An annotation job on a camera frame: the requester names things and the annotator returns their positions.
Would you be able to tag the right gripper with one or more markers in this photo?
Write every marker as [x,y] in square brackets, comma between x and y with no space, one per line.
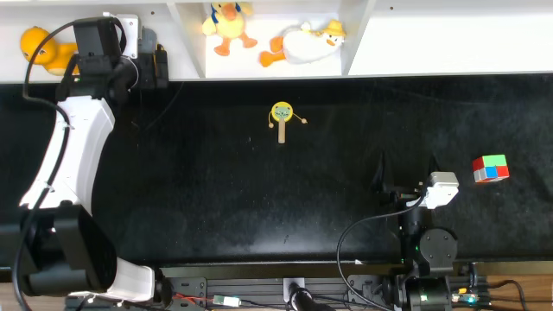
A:
[395,194]

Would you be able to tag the many-coloured puzzle cube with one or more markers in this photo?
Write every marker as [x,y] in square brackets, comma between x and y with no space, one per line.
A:
[490,168]

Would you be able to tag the yellow rattle drum toy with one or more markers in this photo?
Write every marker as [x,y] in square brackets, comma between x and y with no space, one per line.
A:
[282,113]

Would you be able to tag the yellow rubber duck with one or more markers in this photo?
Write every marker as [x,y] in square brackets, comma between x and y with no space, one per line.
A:
[41,49]

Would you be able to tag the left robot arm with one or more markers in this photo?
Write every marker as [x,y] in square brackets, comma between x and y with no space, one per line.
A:
[80,147]

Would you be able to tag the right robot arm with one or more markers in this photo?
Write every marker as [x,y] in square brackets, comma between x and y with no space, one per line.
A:
[437,248]

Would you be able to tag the white shelf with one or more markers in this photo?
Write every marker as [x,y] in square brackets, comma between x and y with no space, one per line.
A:
[432,43]

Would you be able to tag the white plush duck yellow hat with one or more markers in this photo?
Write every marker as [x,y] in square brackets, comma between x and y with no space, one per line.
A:
[307,45]

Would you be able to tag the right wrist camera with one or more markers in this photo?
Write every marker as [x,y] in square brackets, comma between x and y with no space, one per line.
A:
[440,190]

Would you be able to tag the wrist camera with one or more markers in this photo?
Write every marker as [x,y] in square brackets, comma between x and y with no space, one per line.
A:
[129,34]
[440,190]

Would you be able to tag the mounting rail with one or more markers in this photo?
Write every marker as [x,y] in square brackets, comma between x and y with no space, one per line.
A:
[268,293]

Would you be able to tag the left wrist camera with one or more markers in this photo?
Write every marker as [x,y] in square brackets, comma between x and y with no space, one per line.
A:
[129,34]

